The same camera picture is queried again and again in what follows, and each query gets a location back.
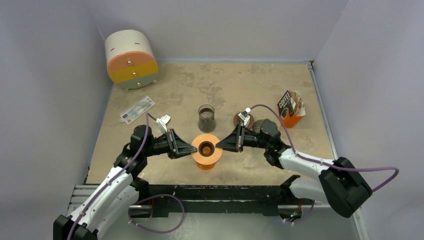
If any clear plastic filter packet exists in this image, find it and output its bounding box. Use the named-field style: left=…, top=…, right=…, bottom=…
left=119, top=96, right=156, bottom=125

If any light wooden dripper ring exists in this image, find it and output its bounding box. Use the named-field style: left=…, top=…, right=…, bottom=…
left=191, top=133, right=223, bottom=166

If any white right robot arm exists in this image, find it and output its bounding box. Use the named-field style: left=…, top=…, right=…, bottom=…
left=215, top=120, right=373, bottom=218

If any dark wooden dripper ring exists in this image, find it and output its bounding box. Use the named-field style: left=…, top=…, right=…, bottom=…
left=233, top=111, right=255, bottom=131

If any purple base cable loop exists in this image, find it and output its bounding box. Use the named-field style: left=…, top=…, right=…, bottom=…
left=127, top=193, right=185, bottom=234

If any orange glass carafe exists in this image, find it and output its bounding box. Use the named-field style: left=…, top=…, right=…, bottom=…
left=195, top=161, right=217, bottom=170

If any white round drawer cabinet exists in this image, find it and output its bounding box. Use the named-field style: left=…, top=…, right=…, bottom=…
left=104, top=29, right=159, bottom=90

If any grey glass carafe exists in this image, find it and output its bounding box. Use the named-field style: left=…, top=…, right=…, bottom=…
left=197, top=104, right=216, bottom=133

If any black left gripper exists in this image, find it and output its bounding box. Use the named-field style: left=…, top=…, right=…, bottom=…
left=143, top=128, right=196, bottom=159

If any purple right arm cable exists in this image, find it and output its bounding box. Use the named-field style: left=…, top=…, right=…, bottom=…
left=249, top=104, right=400, bottom=194

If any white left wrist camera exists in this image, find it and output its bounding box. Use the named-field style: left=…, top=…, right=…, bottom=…
left=155, top=114, right=172, bottom=134

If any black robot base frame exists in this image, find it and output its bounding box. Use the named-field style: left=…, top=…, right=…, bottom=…
left=130, top=175, right=312, bottom=219

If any orange coffee filter box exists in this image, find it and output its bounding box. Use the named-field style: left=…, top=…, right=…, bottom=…
left=277, top=90, right=306, bottom=128

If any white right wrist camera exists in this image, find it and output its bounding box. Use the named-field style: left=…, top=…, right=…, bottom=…
left=237, top=107, right=251, bottom=127

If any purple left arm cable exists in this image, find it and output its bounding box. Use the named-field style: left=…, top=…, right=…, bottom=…
left=66, top=112, right=167, bottom=240

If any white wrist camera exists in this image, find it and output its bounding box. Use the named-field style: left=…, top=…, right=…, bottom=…
left=237, top=107, right=251, bottom=127
left=155, top=114, right=172, bottom=134

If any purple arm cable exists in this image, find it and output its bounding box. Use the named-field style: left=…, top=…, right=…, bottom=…
left=249, top=104, right=400, bottom=194
left=66, top=112, right=167, bottom=240

